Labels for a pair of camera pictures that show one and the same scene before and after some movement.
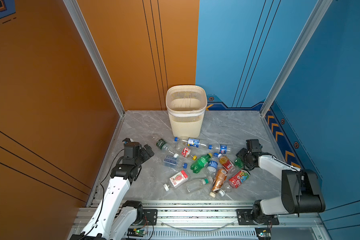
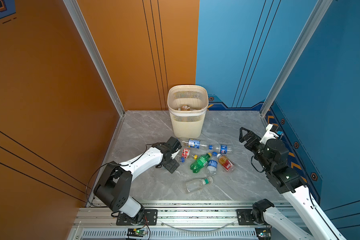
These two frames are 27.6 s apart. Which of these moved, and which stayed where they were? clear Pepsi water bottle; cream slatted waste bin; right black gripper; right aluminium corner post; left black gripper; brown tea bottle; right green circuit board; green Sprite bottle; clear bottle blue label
Moved: right black gripper; left black gripper; brown tea bottle
Stayed: right green circuit board; clear bottle blue label; right aluminium corner post; cream slatted waste bin; green Sprite bottle; clear Pepsi water bottle
